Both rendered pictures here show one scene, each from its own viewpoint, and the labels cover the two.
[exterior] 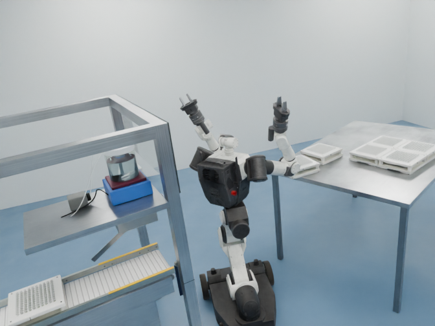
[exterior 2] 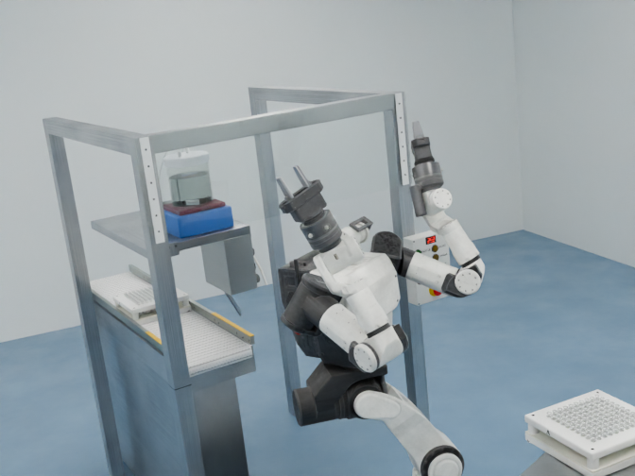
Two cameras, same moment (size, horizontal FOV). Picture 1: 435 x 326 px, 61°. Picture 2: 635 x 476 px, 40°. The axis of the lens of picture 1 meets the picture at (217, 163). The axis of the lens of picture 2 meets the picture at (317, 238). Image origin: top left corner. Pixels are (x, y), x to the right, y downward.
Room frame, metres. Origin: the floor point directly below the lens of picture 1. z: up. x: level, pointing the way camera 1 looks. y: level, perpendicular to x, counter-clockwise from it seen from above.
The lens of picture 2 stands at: (1.87, -2.50, 2.02)
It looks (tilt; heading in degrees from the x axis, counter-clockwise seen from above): 15 degrees down; 85
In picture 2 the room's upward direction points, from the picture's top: 6 degrees counter-clockwise
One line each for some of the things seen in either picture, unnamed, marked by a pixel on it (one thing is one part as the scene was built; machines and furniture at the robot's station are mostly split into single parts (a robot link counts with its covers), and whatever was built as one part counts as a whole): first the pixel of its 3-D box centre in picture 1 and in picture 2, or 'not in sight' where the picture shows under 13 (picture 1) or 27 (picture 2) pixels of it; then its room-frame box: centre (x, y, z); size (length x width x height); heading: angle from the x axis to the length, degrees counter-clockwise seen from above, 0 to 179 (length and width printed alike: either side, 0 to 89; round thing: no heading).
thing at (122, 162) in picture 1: (120, 159); not in sight; (1.70, 0.46, 1.51); 0.15 x 0.15 x 0.19
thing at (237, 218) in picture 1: (235, 216); (339, 390); (2.09, -0.07, 0.89); 0.28 x 0.13 x 0.18; 7
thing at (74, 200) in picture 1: (79, 200); not in sight; (1.62, 0.68, 1.35); 0.10 x 0.07 x 0.06; 115
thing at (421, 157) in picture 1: (402, 158); not in sight; (2.51, -1.37, 0.96); 0.25 x 0.24 x 0.02; 36
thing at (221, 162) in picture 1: (226, 177); (341, 303); (2.12, -0.04, 1.15); 0.34 x 0.30 x 0.36; 51
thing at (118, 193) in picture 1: (126, 184); not in sight; (1.70, 0.47, 1.37); 0.21 x 0.20 x 0.09; 25
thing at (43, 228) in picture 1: (95, 211); (166, 228); (1.58, 0.61, 1.30); 0.62 x 0.38 x 0.04; 115
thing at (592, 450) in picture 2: (297, 163); (595, 422); (2.66, -0.62, 0.96); 0.25 x 0.24 x 0.02; 19
